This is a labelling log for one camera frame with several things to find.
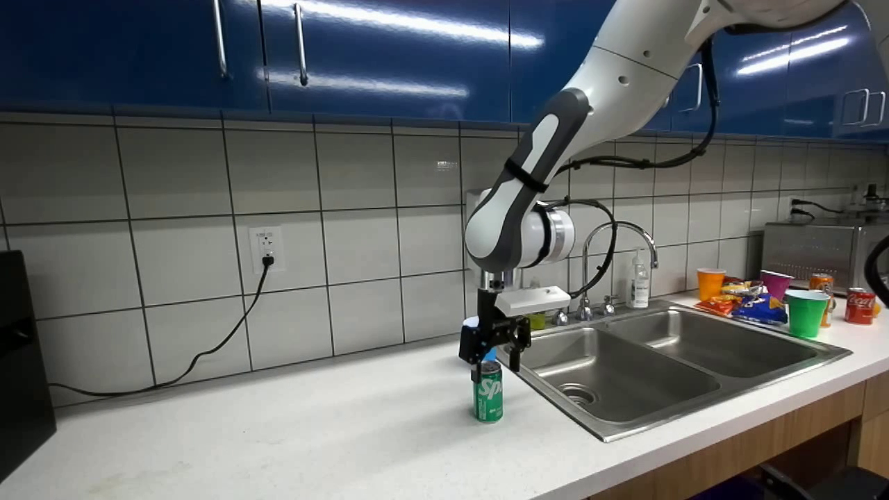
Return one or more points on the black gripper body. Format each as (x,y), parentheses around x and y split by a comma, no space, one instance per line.
(496,327)

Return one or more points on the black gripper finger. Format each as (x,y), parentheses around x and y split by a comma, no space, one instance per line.
(519,347)
(471,343)

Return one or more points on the green soda can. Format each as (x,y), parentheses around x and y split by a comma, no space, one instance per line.
(486,397)

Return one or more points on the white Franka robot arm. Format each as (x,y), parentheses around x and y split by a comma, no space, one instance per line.
(640,64)

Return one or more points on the stainless steel double sink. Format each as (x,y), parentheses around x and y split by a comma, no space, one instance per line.
(640,369)

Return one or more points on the yellow-green dish soap bottle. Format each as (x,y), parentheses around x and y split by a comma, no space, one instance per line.
(536,322)

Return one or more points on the chrome gooseneck faucet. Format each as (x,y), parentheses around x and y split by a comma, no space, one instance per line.
(584,301)

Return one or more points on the clear pump bottle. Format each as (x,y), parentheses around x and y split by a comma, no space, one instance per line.
(640,293)

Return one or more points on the orange snack bag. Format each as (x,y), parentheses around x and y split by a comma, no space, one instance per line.
(708,284)

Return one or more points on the red snack bag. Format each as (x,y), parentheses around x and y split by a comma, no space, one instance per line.
(719,304)

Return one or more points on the yellow snack bag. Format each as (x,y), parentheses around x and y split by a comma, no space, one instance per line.
(743,290)

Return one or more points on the blue snack bag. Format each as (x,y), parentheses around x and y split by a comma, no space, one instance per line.
(761,311)

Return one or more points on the wooden base cabinet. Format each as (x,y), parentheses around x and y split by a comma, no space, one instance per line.
(740,454)

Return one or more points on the purple plastic cup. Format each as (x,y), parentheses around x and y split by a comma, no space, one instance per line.
(775,284)

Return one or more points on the green plastic cup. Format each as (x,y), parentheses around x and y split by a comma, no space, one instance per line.
(807,315)

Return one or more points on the orange patterned cup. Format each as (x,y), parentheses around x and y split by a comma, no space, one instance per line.
(819,280)

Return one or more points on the stainless steel countertop appliance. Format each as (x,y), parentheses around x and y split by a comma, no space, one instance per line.
(814,250)

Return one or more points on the red mug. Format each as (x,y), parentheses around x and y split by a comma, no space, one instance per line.
(861,307)

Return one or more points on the black coffee maker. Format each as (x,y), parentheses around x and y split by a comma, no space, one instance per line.
(23,369)

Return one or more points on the blue upper cabinets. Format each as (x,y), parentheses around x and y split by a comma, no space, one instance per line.
(112,55)

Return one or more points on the white wall outlet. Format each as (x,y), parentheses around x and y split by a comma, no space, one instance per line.
(264,240)

